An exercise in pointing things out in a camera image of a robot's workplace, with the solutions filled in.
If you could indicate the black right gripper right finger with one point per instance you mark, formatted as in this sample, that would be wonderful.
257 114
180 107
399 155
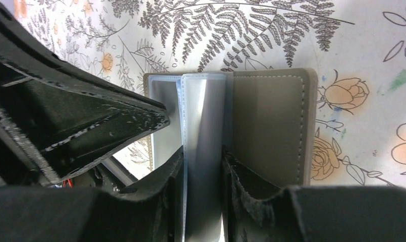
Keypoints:
253 209

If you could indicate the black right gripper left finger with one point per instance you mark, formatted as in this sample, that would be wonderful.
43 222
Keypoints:
151 208

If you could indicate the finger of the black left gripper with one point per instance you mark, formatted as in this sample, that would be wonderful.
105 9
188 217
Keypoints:
58 121

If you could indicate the silver metal card holder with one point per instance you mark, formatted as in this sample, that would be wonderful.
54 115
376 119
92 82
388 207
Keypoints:
265 118

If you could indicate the floral patterned table mat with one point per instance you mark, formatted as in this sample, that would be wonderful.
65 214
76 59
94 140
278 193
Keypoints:
357 48

